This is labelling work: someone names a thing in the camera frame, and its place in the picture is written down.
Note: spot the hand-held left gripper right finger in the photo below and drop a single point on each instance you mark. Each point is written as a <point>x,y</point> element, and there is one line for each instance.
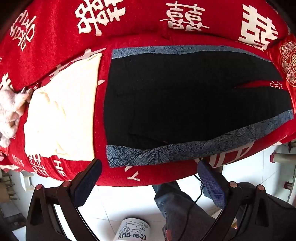
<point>212,185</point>

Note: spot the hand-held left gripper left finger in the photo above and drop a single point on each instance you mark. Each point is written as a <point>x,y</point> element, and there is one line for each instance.
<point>89,178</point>

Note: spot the black pants with blue stripes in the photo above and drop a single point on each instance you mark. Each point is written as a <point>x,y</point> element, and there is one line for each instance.
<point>185,104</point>

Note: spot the red printed bed sheet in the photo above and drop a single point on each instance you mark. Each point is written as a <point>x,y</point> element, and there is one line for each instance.
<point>115,178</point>

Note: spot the person's leg in jeans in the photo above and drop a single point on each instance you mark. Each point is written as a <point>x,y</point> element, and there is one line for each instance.
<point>180,208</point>

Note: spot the white printed cup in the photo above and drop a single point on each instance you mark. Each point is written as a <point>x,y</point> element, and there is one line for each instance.
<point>131,229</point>

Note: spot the cream cloth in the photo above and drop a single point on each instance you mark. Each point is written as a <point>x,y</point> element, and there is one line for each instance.
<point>64,115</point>

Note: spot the white plush toy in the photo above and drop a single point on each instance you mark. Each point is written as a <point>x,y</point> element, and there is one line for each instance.
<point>9,109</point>

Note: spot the red pillow with gold pattern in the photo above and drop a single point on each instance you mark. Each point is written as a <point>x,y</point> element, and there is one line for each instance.
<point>289,60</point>

